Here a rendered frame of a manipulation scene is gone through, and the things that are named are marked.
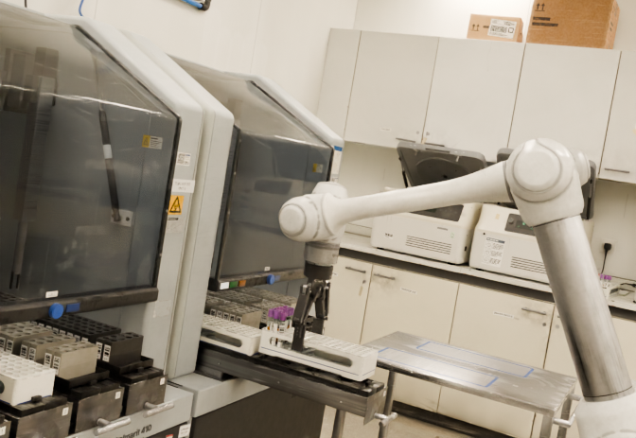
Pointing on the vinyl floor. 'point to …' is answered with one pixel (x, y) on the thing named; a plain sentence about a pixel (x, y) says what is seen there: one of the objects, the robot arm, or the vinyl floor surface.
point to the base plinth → (445, 421)
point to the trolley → (473, 378)
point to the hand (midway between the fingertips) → (307, 339)
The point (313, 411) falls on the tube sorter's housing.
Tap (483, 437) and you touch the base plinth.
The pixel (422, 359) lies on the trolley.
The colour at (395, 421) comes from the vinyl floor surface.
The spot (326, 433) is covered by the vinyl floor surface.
